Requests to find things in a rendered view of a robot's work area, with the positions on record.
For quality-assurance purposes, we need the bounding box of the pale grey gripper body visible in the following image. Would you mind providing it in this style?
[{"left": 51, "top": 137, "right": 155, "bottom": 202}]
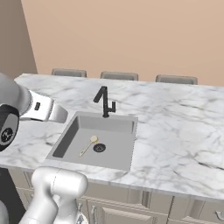
[{"left": 47, "top": 102, "right": 70, "bottom": 124}]

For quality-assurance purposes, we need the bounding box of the cream dish brush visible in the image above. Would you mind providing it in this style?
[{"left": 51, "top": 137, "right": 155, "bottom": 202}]
[{"left": 79, "top": 135, "right": 100, "bottom": 158}]

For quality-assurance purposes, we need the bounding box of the black sink tap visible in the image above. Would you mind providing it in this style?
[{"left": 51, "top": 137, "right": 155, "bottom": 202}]
[{"left": 92, "top": 86, "right": 117, "bottom": 119}]

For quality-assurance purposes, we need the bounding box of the black sink drain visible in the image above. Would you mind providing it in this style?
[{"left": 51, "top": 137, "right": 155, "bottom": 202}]
[{"left": 93, "top": 143, "right": 107, "bottom": 154}]

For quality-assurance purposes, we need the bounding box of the grey sink basin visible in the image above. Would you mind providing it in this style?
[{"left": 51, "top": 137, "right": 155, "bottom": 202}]
[{"left": 45, "top": 110, "right": 139, "bottom": 172}]

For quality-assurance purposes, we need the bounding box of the beige panel under sink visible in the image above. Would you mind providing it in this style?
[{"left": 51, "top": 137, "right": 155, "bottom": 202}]
[{"left": 85, "top": 181, "right": 144, "bottom": 210}]

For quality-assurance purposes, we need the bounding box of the beige cabinet door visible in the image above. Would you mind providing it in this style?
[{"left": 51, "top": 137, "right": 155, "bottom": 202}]
[
  {"left": 74, "top": 197, "right": 89, "bottom": 224},
  {"left": 87, "top": 199, "right": 173, "bottom": 224}
]

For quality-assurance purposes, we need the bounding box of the grey stool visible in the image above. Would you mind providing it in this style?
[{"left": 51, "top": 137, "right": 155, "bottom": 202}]
[
  {"left": 100, "top": 71, "right": 139, "bottom": 82},
  {"left": 51, "top": 67, "right": 88, "bottom": 79},
  {"left": 155, "top": 73, "right": 199, "bottom": 86}
]

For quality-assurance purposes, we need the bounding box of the beige drawer front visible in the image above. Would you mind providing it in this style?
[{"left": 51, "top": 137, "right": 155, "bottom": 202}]
[{"left": 197, "top": 200, "right": 224, "bottom": 224}]

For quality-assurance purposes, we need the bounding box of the silver cabinet door handle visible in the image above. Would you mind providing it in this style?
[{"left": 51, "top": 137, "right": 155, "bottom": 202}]
[
  {"left": 76, "top": 202, "right": 84, "bottom": 217},
  {"left": 90, "top": 205, "right": 98, "bottom": 224}
]

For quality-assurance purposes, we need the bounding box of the silver drawer handle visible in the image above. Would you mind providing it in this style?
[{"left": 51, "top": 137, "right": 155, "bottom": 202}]
[{"left": 214, "top": 210, "right": 224, "bottom": 221}]

